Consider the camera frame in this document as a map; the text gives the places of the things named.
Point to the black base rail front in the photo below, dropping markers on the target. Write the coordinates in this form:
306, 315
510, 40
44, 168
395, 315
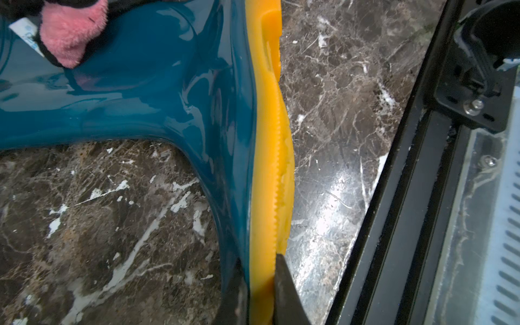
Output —
465, 84

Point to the pink cloth black trim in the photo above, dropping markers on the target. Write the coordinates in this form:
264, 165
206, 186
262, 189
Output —
61, 31

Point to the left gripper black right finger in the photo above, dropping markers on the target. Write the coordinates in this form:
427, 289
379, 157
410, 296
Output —
288, 309

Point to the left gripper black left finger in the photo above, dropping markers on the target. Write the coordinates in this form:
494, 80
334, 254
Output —
234, 308

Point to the teal rubber boot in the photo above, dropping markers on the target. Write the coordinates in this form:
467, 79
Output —
201, 75

